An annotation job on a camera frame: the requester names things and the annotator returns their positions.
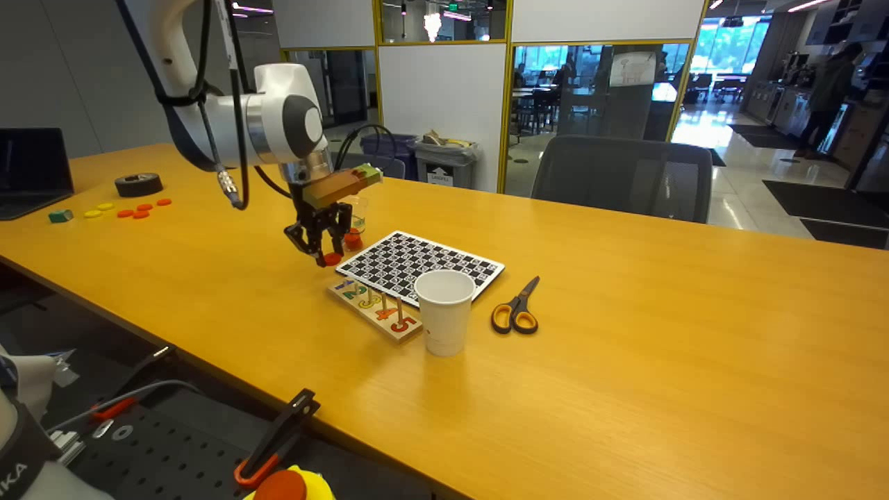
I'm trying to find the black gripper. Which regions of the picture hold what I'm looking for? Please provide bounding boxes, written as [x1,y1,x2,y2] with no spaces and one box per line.
[284,202,354,262]

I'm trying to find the orange disc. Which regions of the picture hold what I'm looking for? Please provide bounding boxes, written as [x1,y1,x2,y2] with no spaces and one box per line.
[320,254,345,268]
[345,227,365,251]

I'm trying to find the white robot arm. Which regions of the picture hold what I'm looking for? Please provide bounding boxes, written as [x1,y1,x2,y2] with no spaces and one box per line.
[117,0,354,268]

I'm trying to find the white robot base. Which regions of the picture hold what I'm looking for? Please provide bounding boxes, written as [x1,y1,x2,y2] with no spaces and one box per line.
[0,347,113,500]

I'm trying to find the checkered marker board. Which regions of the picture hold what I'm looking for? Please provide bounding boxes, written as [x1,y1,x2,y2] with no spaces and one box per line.
[336,230,502,305]

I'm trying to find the wooden number puzzle board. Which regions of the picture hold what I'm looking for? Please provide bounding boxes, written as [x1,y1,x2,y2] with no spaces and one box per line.
[330,279,422,343]

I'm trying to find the white paper cup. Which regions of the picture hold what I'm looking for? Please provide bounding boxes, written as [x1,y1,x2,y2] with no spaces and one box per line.
[413,269,476,355]

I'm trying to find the black orange clamp tool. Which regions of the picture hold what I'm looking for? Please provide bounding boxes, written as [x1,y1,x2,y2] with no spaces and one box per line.
[234,389,320,491]

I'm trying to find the yellow emergency stop button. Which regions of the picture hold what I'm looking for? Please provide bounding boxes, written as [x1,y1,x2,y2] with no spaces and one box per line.
[245,468,336,500]

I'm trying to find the green block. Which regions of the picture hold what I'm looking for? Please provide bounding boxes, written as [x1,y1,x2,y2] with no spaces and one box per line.
[48,212,73,226]

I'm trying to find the black laptop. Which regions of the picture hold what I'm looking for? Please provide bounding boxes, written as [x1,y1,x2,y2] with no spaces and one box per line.
[0,127,74,223]

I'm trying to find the grey office chair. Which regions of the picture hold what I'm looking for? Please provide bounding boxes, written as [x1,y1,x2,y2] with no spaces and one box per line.
[531,134,713,223]

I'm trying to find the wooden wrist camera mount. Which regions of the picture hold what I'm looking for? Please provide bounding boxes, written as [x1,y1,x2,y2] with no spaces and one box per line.
[302,164,383,208]

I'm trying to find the orange handled scissors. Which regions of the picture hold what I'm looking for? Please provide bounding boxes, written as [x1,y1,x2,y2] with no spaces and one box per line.
[490,279,538,333]

